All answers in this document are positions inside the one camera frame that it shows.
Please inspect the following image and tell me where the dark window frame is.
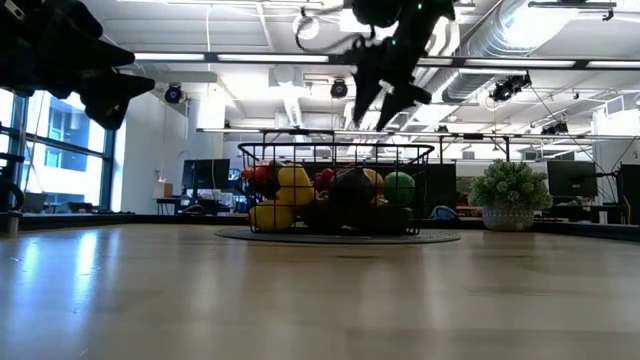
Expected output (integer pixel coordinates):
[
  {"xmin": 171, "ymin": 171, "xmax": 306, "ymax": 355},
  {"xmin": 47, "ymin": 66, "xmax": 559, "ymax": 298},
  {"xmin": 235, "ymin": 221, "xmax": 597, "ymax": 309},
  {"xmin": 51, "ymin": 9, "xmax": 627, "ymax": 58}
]
[{"xmin": 0, "ymin": 89, "xmax": 117, "ymax": 214}]

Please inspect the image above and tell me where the black table frame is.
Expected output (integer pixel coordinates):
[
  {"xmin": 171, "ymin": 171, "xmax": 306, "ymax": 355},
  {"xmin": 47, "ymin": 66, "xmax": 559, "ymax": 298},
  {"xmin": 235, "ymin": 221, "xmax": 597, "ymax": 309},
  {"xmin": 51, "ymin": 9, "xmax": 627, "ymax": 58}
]
[{"xmin": 0, "ymin": 212, "xmax": 640, "ymax": 244}]

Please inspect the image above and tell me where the silver ventilation duct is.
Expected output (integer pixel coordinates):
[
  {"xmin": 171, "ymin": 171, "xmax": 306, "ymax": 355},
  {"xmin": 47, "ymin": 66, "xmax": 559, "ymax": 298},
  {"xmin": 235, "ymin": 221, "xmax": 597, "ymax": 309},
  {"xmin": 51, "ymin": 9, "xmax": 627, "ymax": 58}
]
[{"xmin": 439, "ymin": 0, "xmax": 551, "ymax": 104}]

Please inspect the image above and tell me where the office desk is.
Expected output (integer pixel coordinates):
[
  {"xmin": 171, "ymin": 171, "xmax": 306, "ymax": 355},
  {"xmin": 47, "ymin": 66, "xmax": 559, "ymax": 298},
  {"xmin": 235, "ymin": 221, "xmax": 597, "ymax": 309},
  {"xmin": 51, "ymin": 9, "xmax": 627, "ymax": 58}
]
[{"xmin": 154, "ymin": 196, "xmax": 241, "ymax": 216}]

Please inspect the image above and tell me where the round grey woven placemat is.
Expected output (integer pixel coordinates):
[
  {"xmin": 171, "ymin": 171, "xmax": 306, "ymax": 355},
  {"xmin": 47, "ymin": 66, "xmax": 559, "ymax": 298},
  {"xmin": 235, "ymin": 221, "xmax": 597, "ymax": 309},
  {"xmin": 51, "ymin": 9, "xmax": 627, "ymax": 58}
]
[{"xmin": 213, "ymin": 226, "xmax": 462, "ymax": 246}]

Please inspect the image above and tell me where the black wire basket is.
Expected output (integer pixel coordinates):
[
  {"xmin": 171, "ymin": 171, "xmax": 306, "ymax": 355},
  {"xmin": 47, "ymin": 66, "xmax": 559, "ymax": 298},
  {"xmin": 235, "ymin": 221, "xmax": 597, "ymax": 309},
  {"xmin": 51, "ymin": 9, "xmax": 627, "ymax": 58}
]
[{"xmin": 237, "ymin": 142, "xmax": 436, "ymax": 236}]

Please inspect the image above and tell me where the blue rounded object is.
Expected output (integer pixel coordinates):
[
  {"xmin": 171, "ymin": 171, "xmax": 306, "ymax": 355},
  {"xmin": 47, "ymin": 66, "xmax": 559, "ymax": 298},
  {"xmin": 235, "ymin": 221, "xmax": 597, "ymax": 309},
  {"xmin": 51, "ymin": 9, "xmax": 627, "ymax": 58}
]
[{"xmin": 428, "ymin": 205, "xmax": 457, "ymax": 222}]

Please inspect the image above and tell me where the black computer monitor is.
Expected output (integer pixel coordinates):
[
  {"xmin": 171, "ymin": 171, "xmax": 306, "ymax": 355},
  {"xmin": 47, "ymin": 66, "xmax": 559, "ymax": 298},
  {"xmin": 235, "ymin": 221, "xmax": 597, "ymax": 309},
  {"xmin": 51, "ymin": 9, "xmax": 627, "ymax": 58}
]
[
  {"xmin": 546, "ymin": 159, "xmax": 599, "ymax": 199},
  {"xmin": 618, "ymin": 163, "xmax": 640, "ymax": 226},
  {"xmin": 422, "ymin": 163, "xmax": 457, "ymax": 209},
  {"xmin": 180, "ymin": 158, "xmax": 231, "ymax": 191}
]

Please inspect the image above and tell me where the round purple onion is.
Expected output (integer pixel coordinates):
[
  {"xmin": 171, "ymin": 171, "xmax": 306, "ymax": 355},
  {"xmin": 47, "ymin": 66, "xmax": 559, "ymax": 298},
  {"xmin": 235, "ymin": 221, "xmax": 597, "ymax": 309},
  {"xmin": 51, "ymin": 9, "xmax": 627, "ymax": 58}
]
[{"xmin": 329, "ymin": 168, "xmax": 377, "ymax": 209}]

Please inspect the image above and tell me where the green lime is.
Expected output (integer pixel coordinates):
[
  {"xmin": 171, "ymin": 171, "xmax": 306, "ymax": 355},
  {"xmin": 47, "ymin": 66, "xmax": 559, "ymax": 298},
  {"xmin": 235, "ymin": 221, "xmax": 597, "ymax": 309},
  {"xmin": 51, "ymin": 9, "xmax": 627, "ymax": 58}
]
[{"xmin": 383, "ymin": 171, "xmax": 417, "ymax": 208}]

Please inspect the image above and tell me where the black ceiling camera cluster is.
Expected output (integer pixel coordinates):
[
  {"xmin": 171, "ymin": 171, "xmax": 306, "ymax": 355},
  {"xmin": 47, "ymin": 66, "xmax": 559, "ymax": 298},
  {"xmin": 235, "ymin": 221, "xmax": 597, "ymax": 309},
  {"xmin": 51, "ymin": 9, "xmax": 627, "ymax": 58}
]
[{"xmin": 488, "ymin": 73, "xmax": 533, "ymax": 104}]

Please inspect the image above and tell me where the red chili pepper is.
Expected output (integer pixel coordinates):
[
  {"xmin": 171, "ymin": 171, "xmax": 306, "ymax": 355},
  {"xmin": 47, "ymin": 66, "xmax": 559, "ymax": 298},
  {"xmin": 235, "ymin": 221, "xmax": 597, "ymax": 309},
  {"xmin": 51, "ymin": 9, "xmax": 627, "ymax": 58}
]
[{"xmin": 241, "ymin": 162, "xmax": 274, "ymax": 184}]

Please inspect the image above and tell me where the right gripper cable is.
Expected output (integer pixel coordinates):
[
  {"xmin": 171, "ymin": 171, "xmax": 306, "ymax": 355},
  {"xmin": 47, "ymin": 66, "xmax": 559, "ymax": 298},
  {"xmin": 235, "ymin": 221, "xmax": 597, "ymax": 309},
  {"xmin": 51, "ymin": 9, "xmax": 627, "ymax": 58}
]
[{"xmin": 292, "ymin": 7, "xmax": 374, "ymax": 54}]

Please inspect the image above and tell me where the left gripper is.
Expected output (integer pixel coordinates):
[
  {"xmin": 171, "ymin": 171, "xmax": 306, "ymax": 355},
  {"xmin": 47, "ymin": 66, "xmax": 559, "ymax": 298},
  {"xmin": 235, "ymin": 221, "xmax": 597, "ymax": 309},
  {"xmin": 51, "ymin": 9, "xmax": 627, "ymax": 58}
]
[{"xmin": 0, "ymin": 0, "xmax": 155, "ymax": 130}]

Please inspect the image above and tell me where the long ceiling light bar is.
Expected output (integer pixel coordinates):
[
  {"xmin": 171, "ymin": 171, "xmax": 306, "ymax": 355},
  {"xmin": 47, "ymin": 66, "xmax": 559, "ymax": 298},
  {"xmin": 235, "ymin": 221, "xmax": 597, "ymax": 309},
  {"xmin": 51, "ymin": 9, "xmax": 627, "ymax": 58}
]
[{"xmin": 132, "ymin": 51, "xmax": 640, "ymax": 71}]

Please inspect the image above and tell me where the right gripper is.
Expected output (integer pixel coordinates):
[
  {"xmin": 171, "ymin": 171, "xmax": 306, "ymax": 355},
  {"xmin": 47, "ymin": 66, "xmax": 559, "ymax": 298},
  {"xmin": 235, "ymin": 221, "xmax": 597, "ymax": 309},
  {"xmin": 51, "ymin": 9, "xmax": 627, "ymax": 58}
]
[{"xmin": 349, "ymin": 0, "xmax": 454, "ymax": 132}]

